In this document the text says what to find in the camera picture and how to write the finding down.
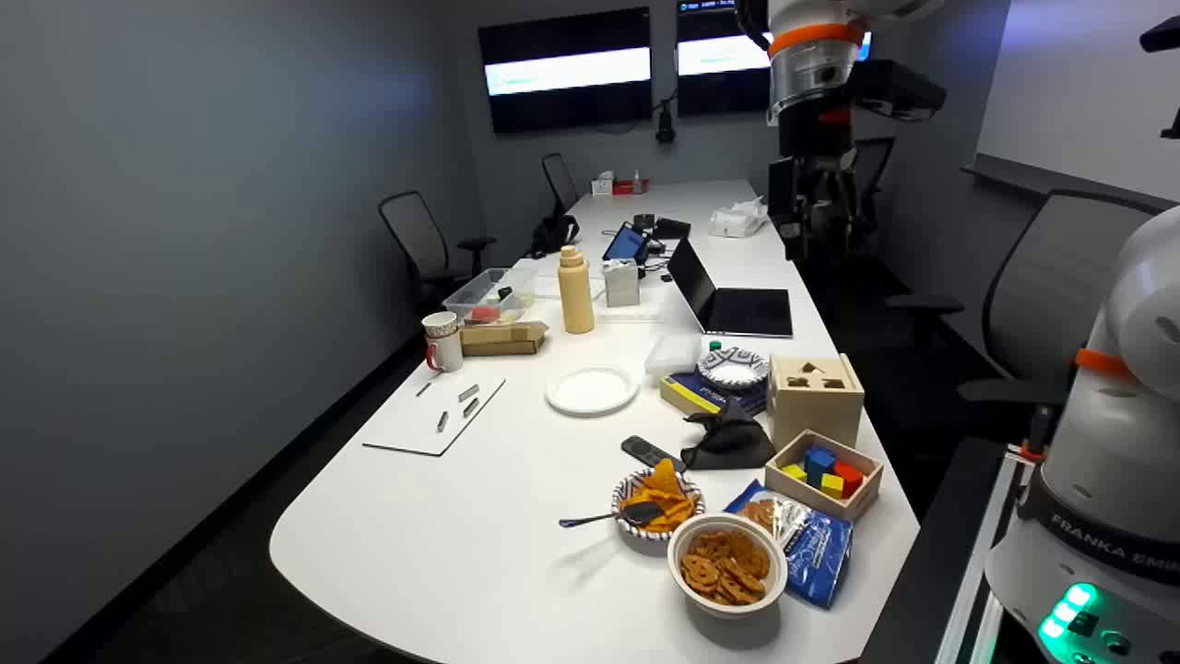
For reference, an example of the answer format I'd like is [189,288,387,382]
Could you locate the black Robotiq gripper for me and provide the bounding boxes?
[769,122,861,265]

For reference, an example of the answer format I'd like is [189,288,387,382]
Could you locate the black towel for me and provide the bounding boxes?
[679,411,779,473]

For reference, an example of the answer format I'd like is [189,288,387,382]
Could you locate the grey remote control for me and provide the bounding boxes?
[615,430,683,477]

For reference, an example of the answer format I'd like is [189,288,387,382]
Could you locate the white tissue pack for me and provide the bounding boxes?
[704,195,769,242]

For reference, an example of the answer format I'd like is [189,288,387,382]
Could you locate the black laptop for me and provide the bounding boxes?
[662,232,796,338]

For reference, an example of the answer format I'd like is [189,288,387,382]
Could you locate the dark bowl with white content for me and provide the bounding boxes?
[693,344,775,394]

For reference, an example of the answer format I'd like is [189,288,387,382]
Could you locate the wooden shape sorter box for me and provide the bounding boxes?
[764,349,869,451]

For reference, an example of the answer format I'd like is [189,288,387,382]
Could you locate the blue box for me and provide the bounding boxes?
[598,222,649,265]

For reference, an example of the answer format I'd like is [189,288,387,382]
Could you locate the large grey office chair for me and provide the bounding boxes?
[882,188,1161,411]

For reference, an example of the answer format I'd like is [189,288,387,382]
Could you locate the yellow mustard bottle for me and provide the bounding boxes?
[551,242,599,338]

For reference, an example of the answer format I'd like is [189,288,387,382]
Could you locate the black office chair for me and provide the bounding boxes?
[537,146,582,213]

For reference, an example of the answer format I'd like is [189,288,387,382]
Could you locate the white round plate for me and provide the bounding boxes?
[543,362,646,421]

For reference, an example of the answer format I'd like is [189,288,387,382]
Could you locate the orange tortilla chips pile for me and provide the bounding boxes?
[625,456,699,536]

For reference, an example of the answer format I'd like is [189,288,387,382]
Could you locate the blue silver snack bag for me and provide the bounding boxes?
[721,477,855,611]

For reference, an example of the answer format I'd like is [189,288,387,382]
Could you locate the clear plastic bin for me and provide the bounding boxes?
[438,263,537,329]

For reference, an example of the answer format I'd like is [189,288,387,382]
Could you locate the blue striped paper plate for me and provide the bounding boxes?
[608,463,706,545]

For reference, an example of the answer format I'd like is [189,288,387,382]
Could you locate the white bowl of snacks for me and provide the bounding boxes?
[662,510,791,619]

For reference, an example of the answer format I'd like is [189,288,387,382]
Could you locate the metal spoon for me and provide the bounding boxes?
[558,496,666,532]

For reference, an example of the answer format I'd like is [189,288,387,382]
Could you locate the white jar with red lid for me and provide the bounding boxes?
[416,307,468,377]

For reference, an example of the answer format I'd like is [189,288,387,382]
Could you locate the papers with pen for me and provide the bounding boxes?
[356,368,510,459]

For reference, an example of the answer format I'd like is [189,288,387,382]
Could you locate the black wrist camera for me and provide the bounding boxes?
[846,56,950,124]

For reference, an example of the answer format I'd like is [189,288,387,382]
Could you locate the narrow wall monitor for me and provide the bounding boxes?
[671,0,779,122]

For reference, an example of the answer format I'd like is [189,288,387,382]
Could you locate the white wall board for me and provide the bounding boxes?
[974,0,1180,213]

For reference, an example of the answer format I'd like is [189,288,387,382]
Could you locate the wide wall monitor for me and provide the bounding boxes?
[475,3,655,140]

